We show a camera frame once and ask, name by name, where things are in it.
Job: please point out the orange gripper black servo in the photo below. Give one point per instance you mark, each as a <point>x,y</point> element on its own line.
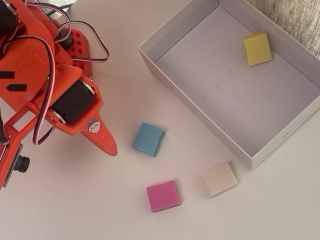
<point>73,102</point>

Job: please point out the yellow foam cuboid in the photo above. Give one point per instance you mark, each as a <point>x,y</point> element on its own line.
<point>257,48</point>

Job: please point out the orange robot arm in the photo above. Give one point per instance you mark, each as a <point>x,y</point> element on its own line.
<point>30,62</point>

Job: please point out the blue foam cuboid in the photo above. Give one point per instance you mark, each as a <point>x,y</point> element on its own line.
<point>147,138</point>

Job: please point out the pink foam cuboid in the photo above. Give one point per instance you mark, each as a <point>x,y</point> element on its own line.
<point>163,196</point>

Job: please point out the cream white foam cuboid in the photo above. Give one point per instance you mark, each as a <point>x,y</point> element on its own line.
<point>220,180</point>

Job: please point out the white cardboard bin box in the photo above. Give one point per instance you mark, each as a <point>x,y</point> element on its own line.
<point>237,87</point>

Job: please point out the cat face sticker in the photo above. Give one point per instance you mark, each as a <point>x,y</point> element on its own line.
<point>94,127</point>

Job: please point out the beige woven curtain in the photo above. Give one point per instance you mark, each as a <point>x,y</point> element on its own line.
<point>295,20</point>

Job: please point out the wrist camera on orange mount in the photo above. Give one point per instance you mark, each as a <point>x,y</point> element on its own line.
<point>22,162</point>

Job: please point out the orange robot base plate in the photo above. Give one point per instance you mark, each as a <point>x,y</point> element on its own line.
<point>77,47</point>

